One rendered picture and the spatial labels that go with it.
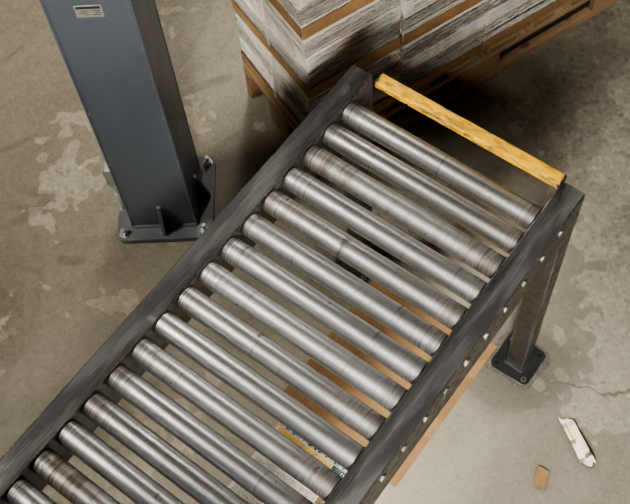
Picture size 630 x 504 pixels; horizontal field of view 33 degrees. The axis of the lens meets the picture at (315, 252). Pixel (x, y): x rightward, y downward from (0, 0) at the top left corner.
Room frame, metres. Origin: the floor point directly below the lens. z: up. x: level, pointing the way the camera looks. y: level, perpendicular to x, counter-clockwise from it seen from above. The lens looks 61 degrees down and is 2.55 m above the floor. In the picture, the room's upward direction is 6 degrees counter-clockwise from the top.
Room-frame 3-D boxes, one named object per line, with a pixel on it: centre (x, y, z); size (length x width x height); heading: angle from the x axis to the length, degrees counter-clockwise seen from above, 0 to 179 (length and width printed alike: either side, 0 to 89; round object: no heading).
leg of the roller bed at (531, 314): (1.01, -0.49, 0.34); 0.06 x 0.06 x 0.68; 47
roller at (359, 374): (0.80, 0.04, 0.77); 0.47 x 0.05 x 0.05; 47
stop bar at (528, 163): (1.18, -0.33, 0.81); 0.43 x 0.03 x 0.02; 47
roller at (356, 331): (0.84, 0.00, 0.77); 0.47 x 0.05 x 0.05; 47
